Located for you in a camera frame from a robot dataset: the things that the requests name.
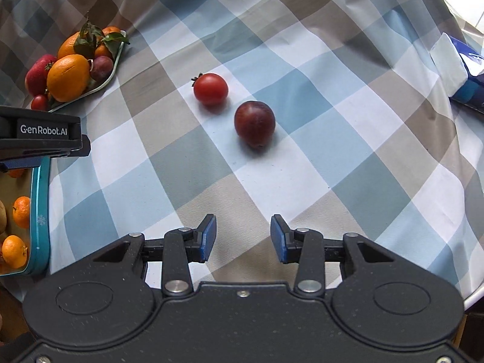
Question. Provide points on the pale green fruit tray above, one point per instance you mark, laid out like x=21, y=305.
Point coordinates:
x=93, y=86

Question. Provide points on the tray cherry tomato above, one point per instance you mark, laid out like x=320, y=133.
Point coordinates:
x=40, y=103

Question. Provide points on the small brown kiwi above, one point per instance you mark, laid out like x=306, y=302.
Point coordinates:
x=3, y=218

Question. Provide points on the rear orange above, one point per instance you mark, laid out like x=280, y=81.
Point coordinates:
x=68, y=46

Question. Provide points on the red apple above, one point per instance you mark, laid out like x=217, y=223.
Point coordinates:
x=36, y=77

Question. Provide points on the checkered tablecloth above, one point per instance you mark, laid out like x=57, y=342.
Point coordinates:
x=328, y=112

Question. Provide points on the tin upper mandarin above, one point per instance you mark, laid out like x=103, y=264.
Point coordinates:
x=21, y=212

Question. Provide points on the red cherry tomato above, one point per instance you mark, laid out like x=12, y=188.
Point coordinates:
x=210, y=89

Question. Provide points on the tray dark plum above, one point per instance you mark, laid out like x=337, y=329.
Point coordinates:
x=102, y=67

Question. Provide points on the blue tissue pack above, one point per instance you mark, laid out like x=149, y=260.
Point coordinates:
x=461, y=70

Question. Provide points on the teal gold metal tin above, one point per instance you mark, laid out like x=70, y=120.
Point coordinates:
x=34, y=184

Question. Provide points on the tin mandarin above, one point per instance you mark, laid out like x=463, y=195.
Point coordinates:
x=16, y=173
x=21, y=212
x=14, y=252

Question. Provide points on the large front orange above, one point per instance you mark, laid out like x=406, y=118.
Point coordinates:
x=68, y=78

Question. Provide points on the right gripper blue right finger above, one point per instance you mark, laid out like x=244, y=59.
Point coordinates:
x=310, y=250

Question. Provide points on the leafy mandarin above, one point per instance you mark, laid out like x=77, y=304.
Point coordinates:
x=103, y=47

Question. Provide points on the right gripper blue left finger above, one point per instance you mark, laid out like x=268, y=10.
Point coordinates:
x=176, y=249

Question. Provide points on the dark red plum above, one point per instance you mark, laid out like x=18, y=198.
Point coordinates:
x=255, y=123

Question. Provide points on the tin lower mandarin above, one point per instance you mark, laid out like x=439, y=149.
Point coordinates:
x=14, y=252

